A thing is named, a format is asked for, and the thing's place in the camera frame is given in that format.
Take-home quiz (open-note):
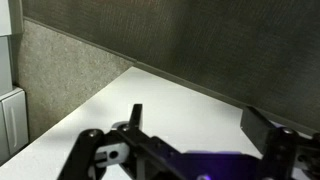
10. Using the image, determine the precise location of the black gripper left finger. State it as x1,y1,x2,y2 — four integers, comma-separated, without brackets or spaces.
56,103,183,180

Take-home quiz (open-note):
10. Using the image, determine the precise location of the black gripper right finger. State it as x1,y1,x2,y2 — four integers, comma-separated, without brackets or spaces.
240,105,320,180

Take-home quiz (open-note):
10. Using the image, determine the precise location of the white cabinet edge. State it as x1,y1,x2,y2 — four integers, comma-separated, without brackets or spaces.
0,86,30,165

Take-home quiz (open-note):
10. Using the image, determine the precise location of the white tall cabinet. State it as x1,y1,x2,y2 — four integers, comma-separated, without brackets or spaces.
0,0,24,96

